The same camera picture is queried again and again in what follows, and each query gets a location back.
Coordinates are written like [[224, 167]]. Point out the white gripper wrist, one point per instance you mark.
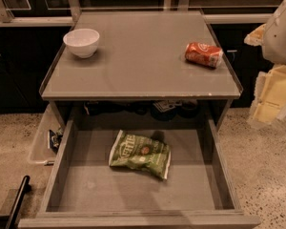
[[281, 37]]

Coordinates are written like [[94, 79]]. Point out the green jalapeno chip bag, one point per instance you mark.
[[140, 153]]

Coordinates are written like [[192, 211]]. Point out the grey cabinet counter unit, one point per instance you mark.
[[141, 56]]

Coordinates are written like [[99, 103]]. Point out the grey open drawer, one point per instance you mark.
[[84, 192]]

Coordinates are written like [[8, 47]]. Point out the orange soda can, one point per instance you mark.
[[204, 54]]

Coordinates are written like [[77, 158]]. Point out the white ceramic bowl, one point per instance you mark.
[[82, 42]]

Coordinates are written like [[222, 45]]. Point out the clear plastic storage bin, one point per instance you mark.
[[40, 151]]

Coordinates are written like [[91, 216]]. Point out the dark items in bin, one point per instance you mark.
[[54, 139]]

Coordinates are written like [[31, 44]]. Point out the black bar handle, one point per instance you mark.
[[23, 189]]

